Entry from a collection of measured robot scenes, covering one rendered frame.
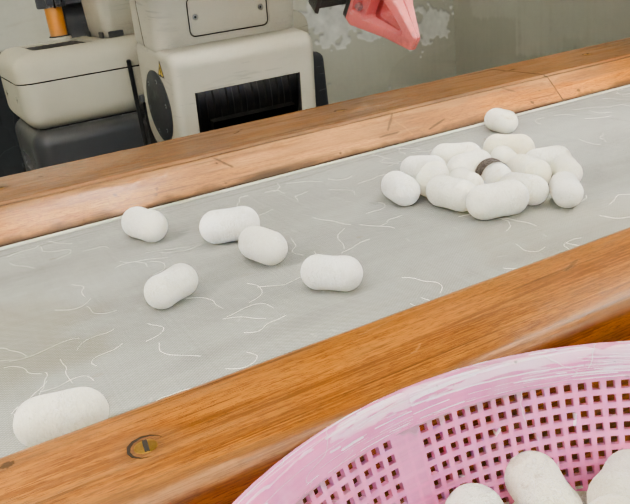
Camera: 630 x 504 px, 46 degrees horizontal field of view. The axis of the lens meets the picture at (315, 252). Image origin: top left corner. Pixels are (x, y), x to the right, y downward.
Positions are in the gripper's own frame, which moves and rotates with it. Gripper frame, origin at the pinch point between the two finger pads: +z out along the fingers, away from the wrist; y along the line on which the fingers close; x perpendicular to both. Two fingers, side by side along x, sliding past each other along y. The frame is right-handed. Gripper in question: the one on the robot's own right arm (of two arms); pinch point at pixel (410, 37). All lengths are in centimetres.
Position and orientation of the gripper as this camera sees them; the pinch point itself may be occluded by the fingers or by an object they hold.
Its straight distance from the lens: 68.7
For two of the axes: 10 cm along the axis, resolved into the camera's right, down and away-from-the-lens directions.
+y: 8.7, -2.8, 4.0
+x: -2.1, 5.2, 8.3
